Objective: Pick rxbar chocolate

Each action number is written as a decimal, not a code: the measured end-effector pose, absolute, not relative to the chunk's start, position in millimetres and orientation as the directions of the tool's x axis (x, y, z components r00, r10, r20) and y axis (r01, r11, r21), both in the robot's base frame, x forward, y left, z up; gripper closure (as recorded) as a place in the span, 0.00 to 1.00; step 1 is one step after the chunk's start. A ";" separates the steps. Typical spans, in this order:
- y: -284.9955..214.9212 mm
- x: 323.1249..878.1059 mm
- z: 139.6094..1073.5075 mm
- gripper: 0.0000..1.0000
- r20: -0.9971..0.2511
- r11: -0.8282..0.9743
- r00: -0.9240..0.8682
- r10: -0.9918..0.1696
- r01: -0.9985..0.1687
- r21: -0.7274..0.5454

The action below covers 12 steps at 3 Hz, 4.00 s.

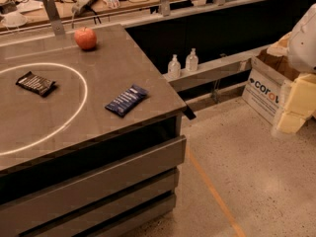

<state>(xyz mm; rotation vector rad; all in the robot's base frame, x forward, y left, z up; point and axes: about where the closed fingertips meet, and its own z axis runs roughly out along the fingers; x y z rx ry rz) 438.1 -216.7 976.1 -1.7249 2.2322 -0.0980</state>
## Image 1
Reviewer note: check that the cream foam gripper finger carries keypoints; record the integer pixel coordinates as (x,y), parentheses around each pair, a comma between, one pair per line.
(288,123)
(302,97)

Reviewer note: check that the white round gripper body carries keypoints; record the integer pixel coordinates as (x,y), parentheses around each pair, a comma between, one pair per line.
(304,44)

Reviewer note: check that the blue rxbar snack bar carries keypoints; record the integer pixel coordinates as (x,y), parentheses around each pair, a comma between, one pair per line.
(127,100)

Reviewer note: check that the black rxbar chocolate bar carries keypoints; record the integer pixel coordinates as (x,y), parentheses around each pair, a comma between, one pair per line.
(35,83)

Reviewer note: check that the cardboard box with logo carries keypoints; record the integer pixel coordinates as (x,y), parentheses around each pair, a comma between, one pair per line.
(269,82)

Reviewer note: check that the right clear sanitizer bottle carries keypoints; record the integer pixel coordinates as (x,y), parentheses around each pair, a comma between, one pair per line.
(192,61)

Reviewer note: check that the clear sanitizer bottle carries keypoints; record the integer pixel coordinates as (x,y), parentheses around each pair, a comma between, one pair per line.
(174,68)
(192,61)

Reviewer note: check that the left clear sanitizer bottle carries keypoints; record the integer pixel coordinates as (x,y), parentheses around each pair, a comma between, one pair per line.
(174,68)

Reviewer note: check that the red apple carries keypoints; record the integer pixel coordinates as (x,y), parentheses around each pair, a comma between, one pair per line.
(85,38)

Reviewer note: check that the grey power strip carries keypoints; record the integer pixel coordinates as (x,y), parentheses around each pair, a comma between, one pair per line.
(79,7)

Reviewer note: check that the grey table drawer cabinet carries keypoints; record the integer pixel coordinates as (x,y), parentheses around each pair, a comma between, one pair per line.
(99,174)

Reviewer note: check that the white face mask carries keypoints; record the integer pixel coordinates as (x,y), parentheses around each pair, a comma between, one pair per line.
(14,20)

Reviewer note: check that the metal railing post bracket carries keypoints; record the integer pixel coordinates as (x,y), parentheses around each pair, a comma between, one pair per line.
(53,17)

